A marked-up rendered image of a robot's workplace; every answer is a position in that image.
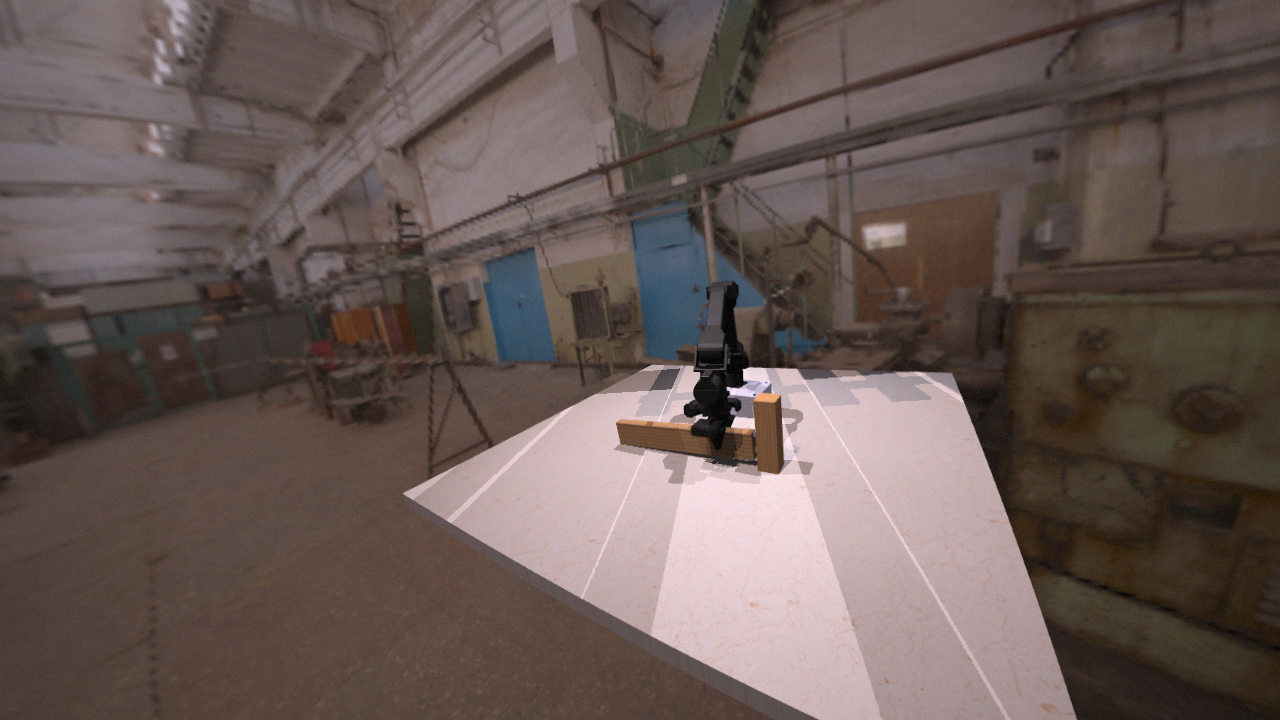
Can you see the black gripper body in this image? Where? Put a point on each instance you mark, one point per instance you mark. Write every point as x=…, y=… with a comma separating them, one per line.
x=710, y=427

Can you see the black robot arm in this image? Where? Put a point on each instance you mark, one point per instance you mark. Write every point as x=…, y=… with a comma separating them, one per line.
x=718, y=346

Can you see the brown wooden post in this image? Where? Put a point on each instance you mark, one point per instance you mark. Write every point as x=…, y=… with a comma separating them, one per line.
x=769, y=433

